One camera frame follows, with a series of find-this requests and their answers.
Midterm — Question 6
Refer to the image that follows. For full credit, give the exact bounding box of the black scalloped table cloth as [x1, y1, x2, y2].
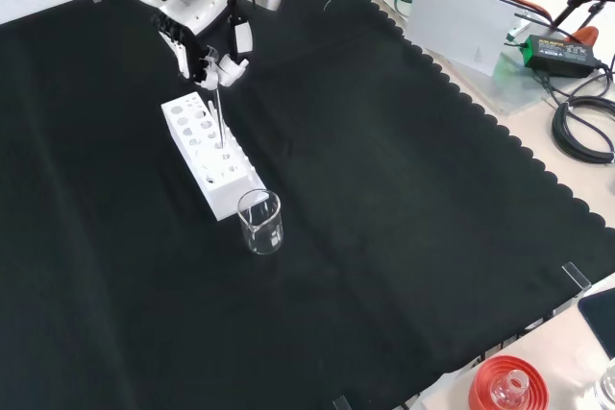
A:
[0, 0, 615, 410]

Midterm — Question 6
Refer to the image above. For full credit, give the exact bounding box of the clear glass rod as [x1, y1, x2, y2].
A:
[209, 84, 228, 150]

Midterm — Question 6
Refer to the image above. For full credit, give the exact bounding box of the pale grey board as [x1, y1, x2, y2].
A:
[406, 0, 516, 78]

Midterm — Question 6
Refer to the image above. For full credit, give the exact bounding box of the clear glass vessel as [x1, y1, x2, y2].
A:
[593, 361, 615, 410]

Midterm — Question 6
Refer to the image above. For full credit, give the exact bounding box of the dark flat tablet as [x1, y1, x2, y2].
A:
[577, 287, 615, 361]

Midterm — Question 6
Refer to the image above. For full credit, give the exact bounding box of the black power adapter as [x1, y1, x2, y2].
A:
[522, 34, 603, 79]

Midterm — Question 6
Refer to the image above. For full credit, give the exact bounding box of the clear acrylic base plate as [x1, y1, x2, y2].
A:
[369, 0, 559, 117]

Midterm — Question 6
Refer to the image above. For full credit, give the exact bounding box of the small clear glass flask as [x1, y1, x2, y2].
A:
[489, 370, 531, 409]

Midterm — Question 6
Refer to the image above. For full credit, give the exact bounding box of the clear glass beaker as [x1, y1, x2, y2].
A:
[236, 188, 285, 256]

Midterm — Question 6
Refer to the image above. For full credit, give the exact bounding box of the white test tube rack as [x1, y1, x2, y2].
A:
[160, 91, 268, 223]

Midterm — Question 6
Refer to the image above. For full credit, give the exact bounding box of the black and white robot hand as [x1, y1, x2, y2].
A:
[150, 0, 256, 92]

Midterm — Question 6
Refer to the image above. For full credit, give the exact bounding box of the orange clamp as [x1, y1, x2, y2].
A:
[574, 25, 601, 49]

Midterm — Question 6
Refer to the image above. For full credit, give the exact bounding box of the coiled black cable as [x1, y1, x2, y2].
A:
[551, 96, 615, 164]

